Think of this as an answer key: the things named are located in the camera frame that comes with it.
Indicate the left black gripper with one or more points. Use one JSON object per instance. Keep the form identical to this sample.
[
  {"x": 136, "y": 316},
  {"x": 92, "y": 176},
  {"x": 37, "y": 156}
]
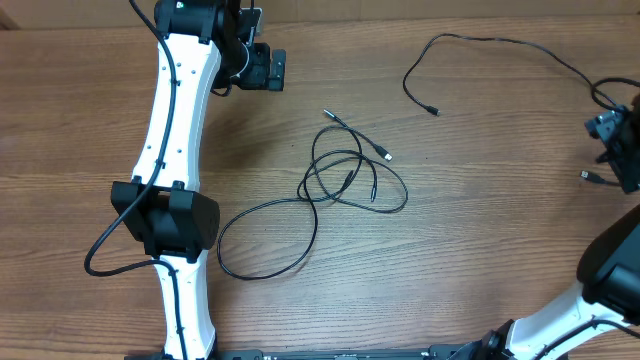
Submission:
[{"x": 260, "y": 78}]

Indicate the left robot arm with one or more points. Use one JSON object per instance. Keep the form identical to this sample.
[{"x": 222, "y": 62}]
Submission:
[{"x": 204, "y": 48}]

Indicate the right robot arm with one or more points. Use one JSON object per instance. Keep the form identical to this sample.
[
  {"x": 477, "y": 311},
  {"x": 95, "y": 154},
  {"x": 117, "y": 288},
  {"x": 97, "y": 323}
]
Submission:
[{"x": 605, "y": 296}]

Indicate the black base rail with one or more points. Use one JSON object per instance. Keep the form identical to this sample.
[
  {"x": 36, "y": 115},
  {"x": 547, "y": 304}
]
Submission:
[{"x": 471, "y": 350}]

